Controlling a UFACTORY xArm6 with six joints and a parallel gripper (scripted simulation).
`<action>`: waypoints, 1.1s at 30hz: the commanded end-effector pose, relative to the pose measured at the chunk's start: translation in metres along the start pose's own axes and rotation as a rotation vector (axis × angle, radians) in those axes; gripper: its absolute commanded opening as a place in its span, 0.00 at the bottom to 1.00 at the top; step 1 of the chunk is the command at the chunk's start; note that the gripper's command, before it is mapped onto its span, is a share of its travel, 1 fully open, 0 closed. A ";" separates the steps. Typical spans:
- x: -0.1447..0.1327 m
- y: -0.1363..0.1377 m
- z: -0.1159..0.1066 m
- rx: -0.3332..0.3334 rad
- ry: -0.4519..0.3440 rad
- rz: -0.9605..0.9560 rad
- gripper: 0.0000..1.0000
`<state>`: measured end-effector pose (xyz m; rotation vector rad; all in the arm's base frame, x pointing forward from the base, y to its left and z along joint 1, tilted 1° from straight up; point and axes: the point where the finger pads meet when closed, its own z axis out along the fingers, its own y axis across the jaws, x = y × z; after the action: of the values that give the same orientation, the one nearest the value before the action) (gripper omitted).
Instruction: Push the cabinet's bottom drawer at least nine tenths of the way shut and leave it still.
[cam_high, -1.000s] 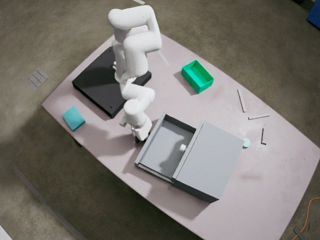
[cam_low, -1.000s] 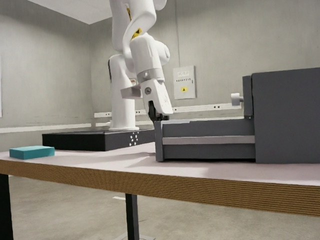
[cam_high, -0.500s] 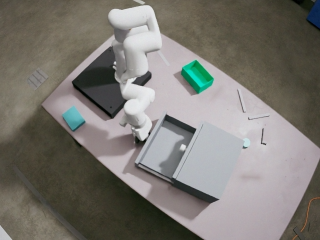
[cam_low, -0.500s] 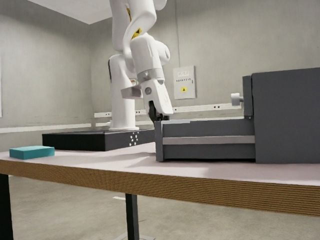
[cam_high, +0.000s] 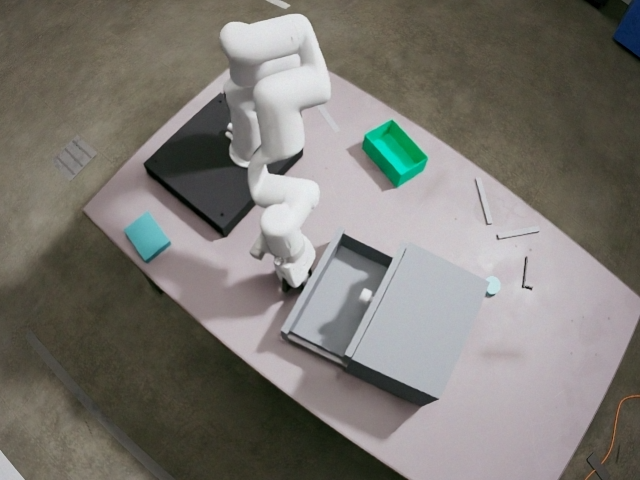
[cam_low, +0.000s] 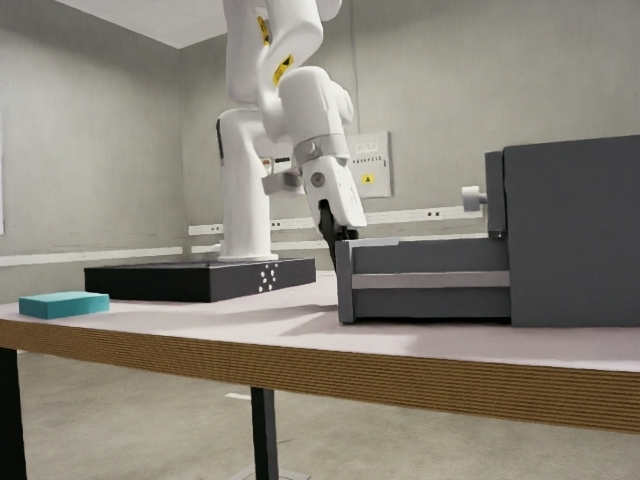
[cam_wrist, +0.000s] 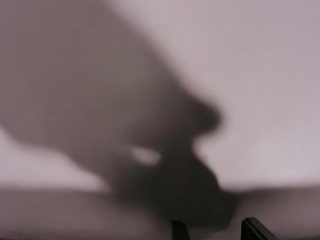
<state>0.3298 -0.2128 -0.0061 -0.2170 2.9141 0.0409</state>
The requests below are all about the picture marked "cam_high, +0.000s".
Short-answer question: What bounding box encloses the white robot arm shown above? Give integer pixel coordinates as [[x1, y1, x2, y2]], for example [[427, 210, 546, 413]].
[[220, 14, 331, 266]]

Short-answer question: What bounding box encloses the green open box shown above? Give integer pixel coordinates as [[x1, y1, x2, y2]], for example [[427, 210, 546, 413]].
[[362, 119, 429, 188]]

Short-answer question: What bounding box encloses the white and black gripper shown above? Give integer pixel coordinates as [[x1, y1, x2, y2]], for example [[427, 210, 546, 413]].
[[275, 234, 315, 293]]

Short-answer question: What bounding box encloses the teal rectangular block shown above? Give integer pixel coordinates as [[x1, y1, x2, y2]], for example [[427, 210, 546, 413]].
[[124, 211, 172, 264]]

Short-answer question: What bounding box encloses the white flat bar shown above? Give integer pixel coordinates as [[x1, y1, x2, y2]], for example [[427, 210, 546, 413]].
[[497, 226, 540, 240], [475, 178, 493, 225]]

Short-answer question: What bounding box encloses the grey cabinet with drawer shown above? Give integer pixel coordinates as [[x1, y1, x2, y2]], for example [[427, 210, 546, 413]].
[[281, 225, 490, 406]]

